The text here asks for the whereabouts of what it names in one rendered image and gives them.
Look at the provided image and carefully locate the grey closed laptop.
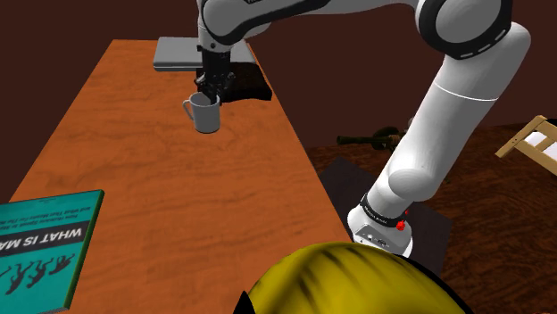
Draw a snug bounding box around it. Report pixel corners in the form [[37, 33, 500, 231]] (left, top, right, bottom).
[[153, 36, 257, 73]]

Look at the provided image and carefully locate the teal book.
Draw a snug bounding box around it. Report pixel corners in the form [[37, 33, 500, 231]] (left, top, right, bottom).
[[0, 189, 106, 314]]

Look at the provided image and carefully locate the dark olive lying object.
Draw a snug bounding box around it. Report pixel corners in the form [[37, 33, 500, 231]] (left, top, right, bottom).
[[336, 125, 411, 153]]

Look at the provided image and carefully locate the dark robot stand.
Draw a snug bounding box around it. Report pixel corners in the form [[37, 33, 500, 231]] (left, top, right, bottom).
[[319, 155, 454, 279]]

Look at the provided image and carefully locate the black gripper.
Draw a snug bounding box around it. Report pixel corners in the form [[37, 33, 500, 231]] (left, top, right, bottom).
[[194, 45, 237, 106]]

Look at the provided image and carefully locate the white mug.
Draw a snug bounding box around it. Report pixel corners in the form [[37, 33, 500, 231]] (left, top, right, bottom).
[[182, 91, 222, 135]]

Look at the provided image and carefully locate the light wooden frame chair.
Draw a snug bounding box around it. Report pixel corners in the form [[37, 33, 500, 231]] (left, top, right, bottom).
[[495, 114, 557, 178]]

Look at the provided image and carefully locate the orange wooden table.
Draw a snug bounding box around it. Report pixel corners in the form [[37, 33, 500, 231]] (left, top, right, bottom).
[[8, 38, 354, 314]]

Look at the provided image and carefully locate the yellow black-striped round object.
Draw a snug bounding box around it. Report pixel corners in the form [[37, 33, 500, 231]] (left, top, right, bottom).
[[232, 241, 477, 314]]

